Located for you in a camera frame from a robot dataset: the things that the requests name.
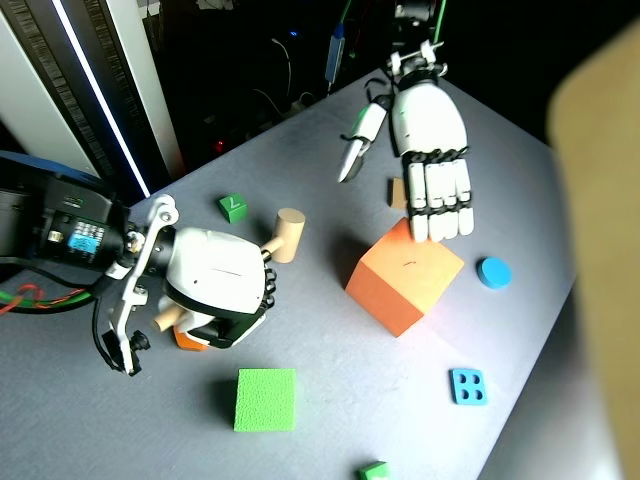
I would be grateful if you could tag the tan wooden block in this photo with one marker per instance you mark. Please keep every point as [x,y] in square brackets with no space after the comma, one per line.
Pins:
[397,195]

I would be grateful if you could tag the blue and white adapter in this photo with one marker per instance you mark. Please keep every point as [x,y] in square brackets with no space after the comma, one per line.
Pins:
[335,50]

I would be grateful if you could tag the white cabinet panel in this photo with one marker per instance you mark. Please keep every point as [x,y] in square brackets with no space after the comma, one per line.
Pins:
[30,100]

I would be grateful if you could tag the wooden mallet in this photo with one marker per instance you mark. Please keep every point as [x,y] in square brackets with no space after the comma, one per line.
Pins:
[289,235]

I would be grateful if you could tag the blue round disc block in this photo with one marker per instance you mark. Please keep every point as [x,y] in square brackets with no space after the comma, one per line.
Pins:
[494,272]

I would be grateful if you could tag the orange hexagon block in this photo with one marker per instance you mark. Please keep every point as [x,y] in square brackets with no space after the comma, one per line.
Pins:
[189,342]

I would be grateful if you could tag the large green textured cube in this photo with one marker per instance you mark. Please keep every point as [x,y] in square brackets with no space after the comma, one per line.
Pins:
[265,400]

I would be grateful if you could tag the small green letter cube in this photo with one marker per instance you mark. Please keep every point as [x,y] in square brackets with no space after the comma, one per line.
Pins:
[232,207]

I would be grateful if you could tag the grey tablecloth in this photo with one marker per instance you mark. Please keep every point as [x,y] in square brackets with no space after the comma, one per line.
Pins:
[350,390]

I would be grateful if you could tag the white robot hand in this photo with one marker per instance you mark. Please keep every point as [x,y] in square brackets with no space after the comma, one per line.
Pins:
[425,120]
[215,270]

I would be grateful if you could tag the large orange cube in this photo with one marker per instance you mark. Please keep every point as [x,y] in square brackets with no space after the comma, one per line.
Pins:
[400,290]

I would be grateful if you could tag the blue square four-hole block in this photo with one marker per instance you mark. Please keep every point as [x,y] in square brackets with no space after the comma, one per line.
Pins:
[469,386]

